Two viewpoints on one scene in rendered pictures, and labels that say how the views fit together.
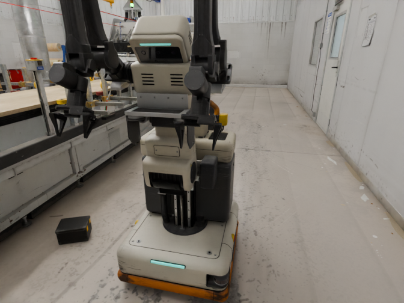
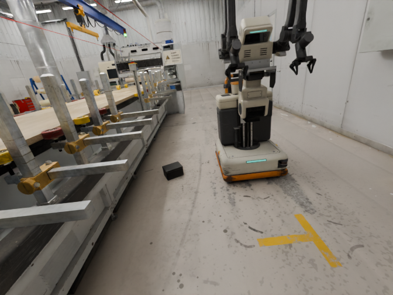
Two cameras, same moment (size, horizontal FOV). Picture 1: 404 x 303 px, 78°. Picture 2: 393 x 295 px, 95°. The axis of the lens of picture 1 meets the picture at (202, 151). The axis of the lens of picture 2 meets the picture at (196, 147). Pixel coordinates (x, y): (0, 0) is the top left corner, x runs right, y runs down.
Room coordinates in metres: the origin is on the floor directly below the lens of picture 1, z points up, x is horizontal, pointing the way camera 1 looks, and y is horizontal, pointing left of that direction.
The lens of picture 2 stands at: (-0.34, 0.99, 1.09)
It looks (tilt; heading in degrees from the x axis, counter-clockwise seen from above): 23 degrees down; 349
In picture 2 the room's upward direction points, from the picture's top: 7 degrees counter-clockwise
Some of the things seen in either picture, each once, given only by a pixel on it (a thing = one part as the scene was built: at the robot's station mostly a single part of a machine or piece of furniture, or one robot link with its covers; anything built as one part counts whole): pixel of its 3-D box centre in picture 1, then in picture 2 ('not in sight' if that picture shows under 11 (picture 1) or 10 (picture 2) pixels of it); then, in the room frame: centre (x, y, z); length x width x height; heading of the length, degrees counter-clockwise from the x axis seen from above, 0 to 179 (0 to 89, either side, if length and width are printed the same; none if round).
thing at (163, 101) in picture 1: (162, 119); (256, 75); (1.02, 0.17, 0.99); 0.28 x 0.16 x 0.22; 77
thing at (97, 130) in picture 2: not in sight; (102, 127); (0.82, 1.32, 0.83); 0.14 x 0.06 x 0.05; 168
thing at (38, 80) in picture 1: (44, 104); (139, 93); (1.76, 1.11, 0.93); 0.05 x 0.05 x 0.45; 78
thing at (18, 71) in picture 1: (23, 80); (28, 107); (9.11, 6.28, 0.41); 0.76 x 0.48 x 0.81; 175
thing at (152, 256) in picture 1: (186, 235); (246, 154); (1.30, 0.10, 0.16); 0.67 x 0.64 x 0.25; 167
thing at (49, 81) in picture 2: not in sight; (69, 131); (0.55, 1.38, 0.90); 0.04 x 0.04 x 0.48; 78
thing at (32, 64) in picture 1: (35, 65); (133, 67); (1.76, 1.11, 1.18); 0.07 x 0.07 x 0.08; 78
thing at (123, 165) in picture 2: not in sight; (68, 172); (0.33, 1.34, 0.80); 0.43 x 0.03 x 0.04; 78
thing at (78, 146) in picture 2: not in sight; (78, 143); (0.57, 1.37, 0.83); 0.14 x 0.06 x 0.05; 168
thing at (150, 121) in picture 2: not in sight; (117, 125); (0.82, 1.23, 0.83); 0.43 x 0.03 x 0.04; 78
